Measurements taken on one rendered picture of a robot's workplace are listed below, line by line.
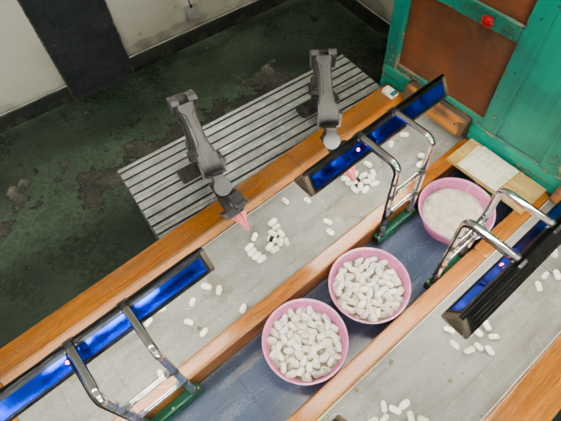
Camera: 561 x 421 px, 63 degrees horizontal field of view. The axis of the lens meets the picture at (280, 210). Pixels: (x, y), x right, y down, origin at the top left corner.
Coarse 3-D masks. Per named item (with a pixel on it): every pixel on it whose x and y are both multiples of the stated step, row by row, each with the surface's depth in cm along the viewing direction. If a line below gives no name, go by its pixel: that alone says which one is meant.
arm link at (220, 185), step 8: (224, 160) 153; (200, 168) 151; (224, 168) 153; (208, 176) 151; (216, 176) 145; (224, 176) 145; (216, 184) 145; (224, 184) 145; (216, 192) 145; (224, 192) 146
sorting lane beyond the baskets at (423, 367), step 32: (544, 288) 150; (512, 320) 145; (544, 320) 144; (416, 352) 141; (448, 352) 140; (480, 352) 140; (512, 352) 140; (384, 384) 136; (416, 384) 136; (448, 384) 136; (480, 384) 135; (512, 384) 135; (352, 416) 132; (416, 416) 131; (448, 416) 131; (480, 416) 131
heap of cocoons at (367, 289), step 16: (352, 272) 158; (368, 272) 155; (384, 272) 156; (336, 288) 153; (352, 288) 153; (368, 288) 153; (384, 288) 152; (400, 288) 152; (352, 304) 150; (368, 304) 149; (384, 304) 150; (400, 304) 149; (368, 320) 148
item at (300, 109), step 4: (312, 96) 202; (316, 96) 201; (336, 96) 209; (308, 100) 208; (312, 100) 204; (316, 100) 202; (336, 100) 209; (304, 104) 207; (308, 104) 207; (312, 104) 206; (316, 104) 204; (296, 108) 206; (300, 108) 206; (304, 108) 206; (308, 108) 206; (312, 108) 206; (316, 108) 206; (300, 112) 205; (304, 112) 205; (308, 112) 205; (312, 112) 204; (304, 116) 203
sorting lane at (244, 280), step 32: (416, 160) 180; (288, 192) 175; (320, 192) 174; (352, 192) 173; (384, 192) 173; (256, 224) 168; (288, 224) 167; (320, 224) 167; (352, 224) 166; (224, 256) 162; (288, 256) 160; (192, 288) 156; (224, 288) 155; (256, 288) 155; (160, 320) 150; (224, 320) 149; (128, 352) 145; (192, 352) 144; (64, 384) 141; (128, 384) 140; (32, 416) 137; (64, 416) 136; (96, 416) 136
